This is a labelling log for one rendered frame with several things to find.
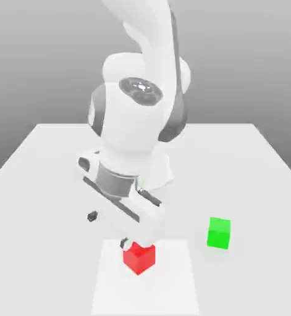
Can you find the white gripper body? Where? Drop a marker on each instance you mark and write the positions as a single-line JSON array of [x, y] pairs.
[[147, 219]]

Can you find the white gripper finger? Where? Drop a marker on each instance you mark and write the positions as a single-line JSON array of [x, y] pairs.
[[123, 243], [92, 216]]

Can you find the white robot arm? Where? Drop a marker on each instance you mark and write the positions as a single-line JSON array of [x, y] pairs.
[[132, 128]]

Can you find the small red cube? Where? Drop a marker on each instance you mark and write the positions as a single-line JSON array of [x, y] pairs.
[[138, 259]]

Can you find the small green cube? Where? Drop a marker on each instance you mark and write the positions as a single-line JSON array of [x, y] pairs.
[[218, 234]]

